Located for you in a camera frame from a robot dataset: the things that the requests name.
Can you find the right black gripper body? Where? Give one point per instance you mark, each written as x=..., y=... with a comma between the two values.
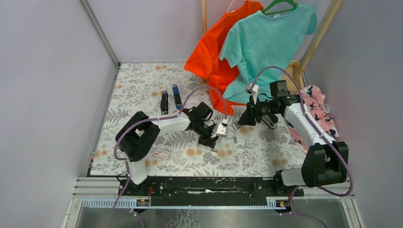
x=263, y=108

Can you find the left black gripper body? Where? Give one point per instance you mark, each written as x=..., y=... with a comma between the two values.
x=204, y=133

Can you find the blue stapler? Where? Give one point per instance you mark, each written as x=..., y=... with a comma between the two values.
x=177, y=97

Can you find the small black stapler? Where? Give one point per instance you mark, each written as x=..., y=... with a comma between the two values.
x=164, y=105

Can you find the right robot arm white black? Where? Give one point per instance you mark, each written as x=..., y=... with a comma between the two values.
x=325, y=161

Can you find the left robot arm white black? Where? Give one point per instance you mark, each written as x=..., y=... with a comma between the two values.
x=136, y=138

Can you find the floral table mat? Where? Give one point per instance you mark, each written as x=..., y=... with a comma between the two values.
x=139, y=87

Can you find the red staple box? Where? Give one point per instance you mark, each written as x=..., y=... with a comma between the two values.
x=162, y=154

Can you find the pink patterned cloth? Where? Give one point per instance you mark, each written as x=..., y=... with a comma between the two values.
x=315, y=100

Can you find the wooden clothes rack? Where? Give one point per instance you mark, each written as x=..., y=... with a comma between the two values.
x=298, y=67

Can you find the teal t-shirt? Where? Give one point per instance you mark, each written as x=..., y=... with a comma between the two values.
x=260, y=41

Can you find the orange t-shirt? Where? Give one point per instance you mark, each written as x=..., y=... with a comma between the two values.
x=204, y=60

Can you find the pink clothes hanger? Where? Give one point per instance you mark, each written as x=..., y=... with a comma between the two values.
x=232, y=5

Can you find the green clothes hanger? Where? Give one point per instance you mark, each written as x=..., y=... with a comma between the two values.
x=279, y=6

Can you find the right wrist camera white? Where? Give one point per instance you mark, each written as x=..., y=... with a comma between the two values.
x=252, y=90

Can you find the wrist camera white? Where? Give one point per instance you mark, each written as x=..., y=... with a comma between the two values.
x=220, y=129
x=252, y=90

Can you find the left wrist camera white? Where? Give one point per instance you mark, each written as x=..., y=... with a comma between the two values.
x=220, y=129

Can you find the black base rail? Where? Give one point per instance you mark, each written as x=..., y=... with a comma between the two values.
x=207, y=191

